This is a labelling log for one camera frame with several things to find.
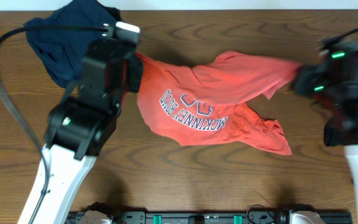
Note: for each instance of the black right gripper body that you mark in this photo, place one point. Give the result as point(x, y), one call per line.
point(312, 83)

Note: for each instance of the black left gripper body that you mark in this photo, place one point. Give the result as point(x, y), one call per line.
point(136, 78)

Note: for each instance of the red printed t-shirt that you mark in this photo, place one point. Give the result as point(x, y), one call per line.
point(207, 104)

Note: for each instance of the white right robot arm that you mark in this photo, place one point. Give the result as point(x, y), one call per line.
point(333, 84)

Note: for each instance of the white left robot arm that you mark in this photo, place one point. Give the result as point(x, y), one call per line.
point(79, 126)

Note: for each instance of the navy blue folded shirt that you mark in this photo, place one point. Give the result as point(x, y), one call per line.
point(61, 51)

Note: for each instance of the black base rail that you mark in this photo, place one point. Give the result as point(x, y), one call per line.
point(101, 213)

